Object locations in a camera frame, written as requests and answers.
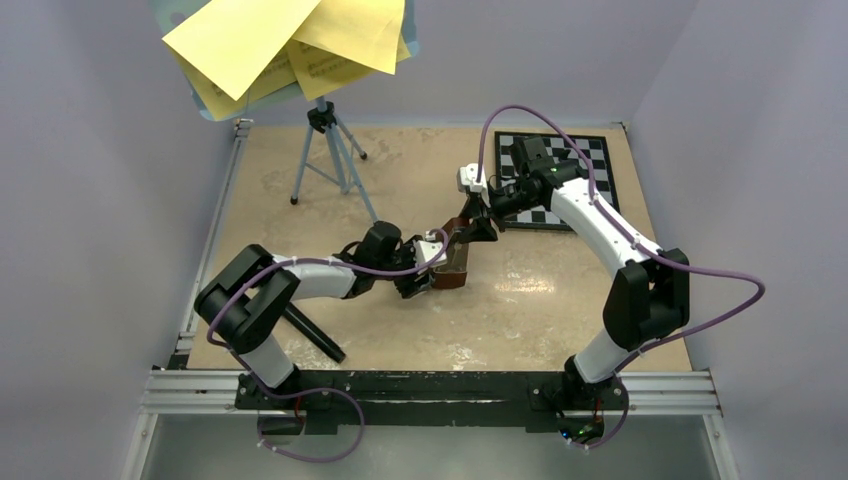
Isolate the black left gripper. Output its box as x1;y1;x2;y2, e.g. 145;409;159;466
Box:
373;235;433;297

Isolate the brown wooden metronome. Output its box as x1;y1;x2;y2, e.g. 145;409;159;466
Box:
432;217;469;290

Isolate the yellow sheet music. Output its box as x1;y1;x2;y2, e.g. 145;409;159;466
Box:
172;43;376;121
163;0;319;100
293;0;405;74

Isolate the yellow sheet music back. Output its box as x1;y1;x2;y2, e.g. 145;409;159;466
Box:
172;43;376;121

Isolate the light blue music stand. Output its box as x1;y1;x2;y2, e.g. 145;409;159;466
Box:
149;0;378;222

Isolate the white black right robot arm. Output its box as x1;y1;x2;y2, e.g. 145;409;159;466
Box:
457;136;690;407

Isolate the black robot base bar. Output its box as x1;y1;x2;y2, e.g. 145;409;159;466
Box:
235;370;625;435

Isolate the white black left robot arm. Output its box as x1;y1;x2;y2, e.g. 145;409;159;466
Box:
193;221;449;409

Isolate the black white chessboard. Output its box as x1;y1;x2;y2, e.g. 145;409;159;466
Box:
494;132;625;233

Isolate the black microphone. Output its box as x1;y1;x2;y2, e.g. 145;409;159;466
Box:
283;304;347;364

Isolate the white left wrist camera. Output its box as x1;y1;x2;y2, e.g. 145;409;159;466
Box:
412;229;448;269

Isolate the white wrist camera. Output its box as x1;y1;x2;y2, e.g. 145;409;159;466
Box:
412;229;448;269
456;163;488;195

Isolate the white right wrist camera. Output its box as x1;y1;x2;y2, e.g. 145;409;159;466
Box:
456;163;488;195

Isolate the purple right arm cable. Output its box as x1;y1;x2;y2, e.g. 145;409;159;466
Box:
475;104;767;452

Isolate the aluminium frame rail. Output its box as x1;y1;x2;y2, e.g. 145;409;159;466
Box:
122;126;739;479

